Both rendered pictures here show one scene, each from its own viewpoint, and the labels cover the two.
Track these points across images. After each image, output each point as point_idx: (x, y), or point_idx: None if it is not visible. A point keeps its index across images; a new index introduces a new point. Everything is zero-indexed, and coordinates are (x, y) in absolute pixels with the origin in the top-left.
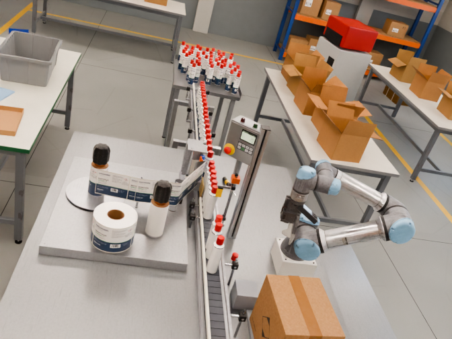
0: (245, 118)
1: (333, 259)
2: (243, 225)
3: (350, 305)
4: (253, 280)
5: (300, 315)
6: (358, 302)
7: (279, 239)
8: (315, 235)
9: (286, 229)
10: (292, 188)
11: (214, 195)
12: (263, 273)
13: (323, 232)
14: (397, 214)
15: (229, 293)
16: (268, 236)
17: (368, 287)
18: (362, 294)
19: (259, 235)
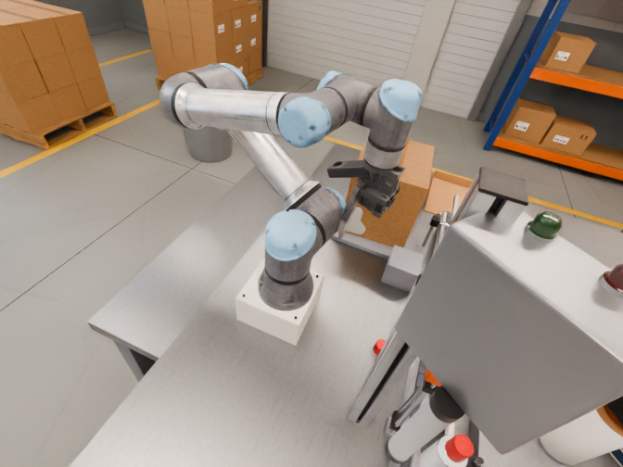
0: (603, 322)
1: (180, 295)
2: (308, 446)
3: (244, 229)
4: (364, 300)
5: (409, 151)
6: (226, 229)
7: (297, 317)
8: (323, 189)
9: None
10: (404, 146)
11: (451, 436)
12: (339, 308)
13: (306, 183)
14: (222, 74)
15: (412, 293)
16: (269, 390)
17: (183, 239)
18: (205, 234)
19: (286, 399)
